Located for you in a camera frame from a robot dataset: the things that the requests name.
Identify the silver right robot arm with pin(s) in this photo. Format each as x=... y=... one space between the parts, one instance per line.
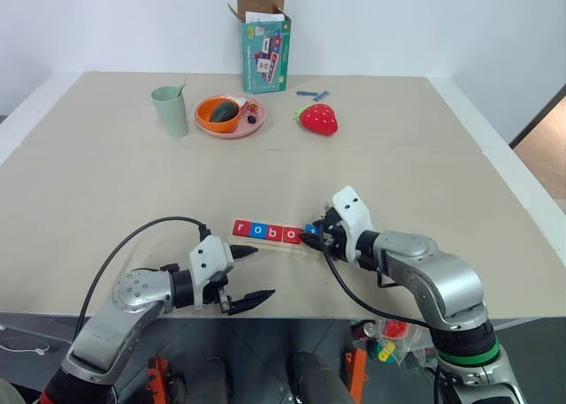
x=433 y=276

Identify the small dark toy berry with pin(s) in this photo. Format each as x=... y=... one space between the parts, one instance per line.
x=252 y=119

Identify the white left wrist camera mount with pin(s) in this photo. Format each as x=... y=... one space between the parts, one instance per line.
x=210 y=258

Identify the orange bowl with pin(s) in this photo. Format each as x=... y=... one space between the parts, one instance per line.
x=205 y=114

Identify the teal open cardboard box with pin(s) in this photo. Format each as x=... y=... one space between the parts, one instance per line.
x=265 y=55

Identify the long wooden letter tray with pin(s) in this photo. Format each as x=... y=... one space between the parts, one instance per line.
x=274 y=246

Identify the blue letter t block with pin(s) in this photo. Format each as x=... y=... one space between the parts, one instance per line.
x=311 y=230

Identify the red drink can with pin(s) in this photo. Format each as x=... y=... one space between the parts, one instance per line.
x=369 y=330

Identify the red letter o block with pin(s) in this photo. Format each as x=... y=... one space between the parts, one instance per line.
x=292 y=234

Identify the white paper sheets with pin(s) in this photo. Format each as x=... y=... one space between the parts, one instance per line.
x=264 y=17

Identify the blue letter o block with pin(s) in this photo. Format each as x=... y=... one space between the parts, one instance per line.
x=258 y=230

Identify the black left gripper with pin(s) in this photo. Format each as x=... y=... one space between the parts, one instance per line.
x=219 y=291

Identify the orange and black tool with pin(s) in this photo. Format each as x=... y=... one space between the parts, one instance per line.
x=158 y=377

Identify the small red toy piece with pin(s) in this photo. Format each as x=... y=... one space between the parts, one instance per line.
x=253 y=108

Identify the orange bracket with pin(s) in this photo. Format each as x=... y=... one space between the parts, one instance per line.
x=356 y=371

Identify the clear bag of toys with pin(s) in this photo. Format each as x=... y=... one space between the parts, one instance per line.
x=398 y=342

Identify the white card on plate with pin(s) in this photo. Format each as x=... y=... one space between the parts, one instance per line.
x=236 y=100

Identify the dark green toy avocado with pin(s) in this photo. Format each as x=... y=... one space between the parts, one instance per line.
x=224 y=112

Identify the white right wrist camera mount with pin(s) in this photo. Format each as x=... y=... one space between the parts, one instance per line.
x=354 y=218

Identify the brown wooden door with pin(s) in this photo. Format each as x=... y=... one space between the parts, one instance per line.
x=544 y=147

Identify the long blue flat strip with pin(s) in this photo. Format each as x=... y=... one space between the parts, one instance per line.
x=306 y=93

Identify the yellow green toy block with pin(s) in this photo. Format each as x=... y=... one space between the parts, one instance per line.
x=386 y=352

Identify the red toy strawberry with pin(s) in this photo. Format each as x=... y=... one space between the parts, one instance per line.
x=318 y=119

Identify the pale green cup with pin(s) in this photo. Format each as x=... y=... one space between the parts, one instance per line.
x=172 y=112

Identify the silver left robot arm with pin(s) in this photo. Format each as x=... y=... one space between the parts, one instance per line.
x=132 y=302

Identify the short blue flat strip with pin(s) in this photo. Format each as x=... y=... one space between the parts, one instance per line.
x=322 y=96

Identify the red letter r block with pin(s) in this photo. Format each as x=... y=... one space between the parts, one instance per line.
x=241 y=228

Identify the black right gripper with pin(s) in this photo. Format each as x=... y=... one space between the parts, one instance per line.
x=337 y=240

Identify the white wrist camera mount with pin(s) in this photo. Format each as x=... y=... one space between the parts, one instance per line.
x=210 y=258
x=354 y=218

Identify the dark rounded shape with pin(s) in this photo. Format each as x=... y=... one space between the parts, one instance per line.
x=318 y=379

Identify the pink round plate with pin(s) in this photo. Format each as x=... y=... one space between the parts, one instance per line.
x=256 y=123

